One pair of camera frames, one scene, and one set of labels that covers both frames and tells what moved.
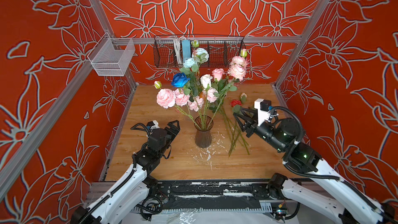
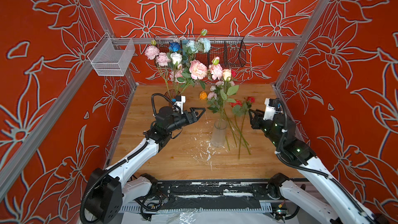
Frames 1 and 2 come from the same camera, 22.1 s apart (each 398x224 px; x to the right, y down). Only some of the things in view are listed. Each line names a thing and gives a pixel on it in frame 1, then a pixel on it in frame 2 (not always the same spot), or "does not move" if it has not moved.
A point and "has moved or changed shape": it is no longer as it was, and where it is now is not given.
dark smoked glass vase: x=203 y=124 to x=171 y=94
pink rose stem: x=218 y=82 to x=177 y=74
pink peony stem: x=166 y=98 to x=163 y=59
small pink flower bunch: x=236 y=135 to x=221 y=94
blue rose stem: x=181 y=80 has moved or changed shape
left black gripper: x=172 y=134 to x=192 y=118
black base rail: x=199 y=193 does not move
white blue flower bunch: x=199 y=56 to x=193 y=47
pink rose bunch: x=236 y=70 to x=197 y=71
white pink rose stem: x=205 y=80 to x=229 y=91
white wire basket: x=111 y=57 does not move
